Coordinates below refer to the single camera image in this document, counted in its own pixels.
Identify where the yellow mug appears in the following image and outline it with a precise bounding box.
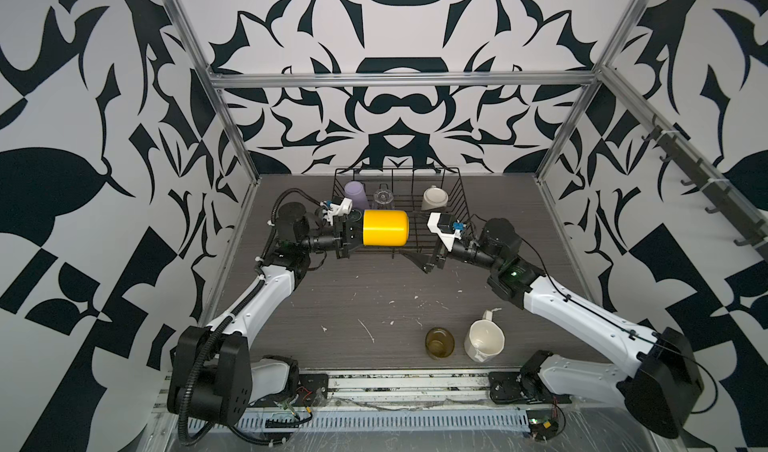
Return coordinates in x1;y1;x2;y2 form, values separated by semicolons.
363;210;410;247

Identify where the lavender plastic cup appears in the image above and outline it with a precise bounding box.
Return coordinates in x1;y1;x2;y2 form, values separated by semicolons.
343;181;370;211

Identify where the clear glass tumbler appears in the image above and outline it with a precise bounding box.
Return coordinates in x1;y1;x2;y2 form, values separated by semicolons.
372;184;395;210

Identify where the white mug red inside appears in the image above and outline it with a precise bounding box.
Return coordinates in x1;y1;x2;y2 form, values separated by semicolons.
421;186;449;212

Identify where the olive green glass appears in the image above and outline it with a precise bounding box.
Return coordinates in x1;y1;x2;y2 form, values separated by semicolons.
425;327;455;360

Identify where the cream white mug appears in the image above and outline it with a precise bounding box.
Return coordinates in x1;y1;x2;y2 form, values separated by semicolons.
464;309;506;363

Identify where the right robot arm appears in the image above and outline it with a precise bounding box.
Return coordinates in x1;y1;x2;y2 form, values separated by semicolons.
406;213;705;439

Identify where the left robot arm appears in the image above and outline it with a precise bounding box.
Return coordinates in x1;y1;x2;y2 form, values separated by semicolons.
167;199;364;444

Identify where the green circuit board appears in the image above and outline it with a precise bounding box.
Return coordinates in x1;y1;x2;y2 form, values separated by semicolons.
526;408;567;442

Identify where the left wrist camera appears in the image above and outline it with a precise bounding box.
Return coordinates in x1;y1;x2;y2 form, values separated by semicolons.
320;198;353;226

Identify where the black wire dish rack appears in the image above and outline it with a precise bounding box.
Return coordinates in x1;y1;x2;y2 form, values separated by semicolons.
332;165;476;254

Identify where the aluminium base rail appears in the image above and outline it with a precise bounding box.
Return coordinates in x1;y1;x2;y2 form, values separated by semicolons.
149;364;661;414

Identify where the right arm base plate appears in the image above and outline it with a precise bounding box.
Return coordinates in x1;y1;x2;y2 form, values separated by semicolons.
488;372;572;405

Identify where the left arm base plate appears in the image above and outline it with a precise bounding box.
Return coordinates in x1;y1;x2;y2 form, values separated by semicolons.
288;373;329;408

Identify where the white slotted cable duct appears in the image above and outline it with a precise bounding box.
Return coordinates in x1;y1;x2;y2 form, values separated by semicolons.
239;409;529;434

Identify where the aluminium frame crossbar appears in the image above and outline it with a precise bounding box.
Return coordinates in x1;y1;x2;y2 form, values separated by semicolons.
209;71;596;90

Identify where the grey wall hook rail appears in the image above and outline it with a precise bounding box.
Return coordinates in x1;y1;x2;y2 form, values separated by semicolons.
639;115;767;261

